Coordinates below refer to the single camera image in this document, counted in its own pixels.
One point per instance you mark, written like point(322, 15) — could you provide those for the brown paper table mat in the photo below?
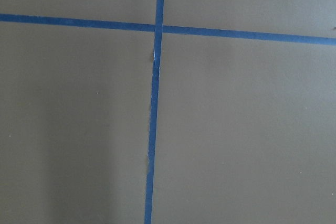
point(167, 111)

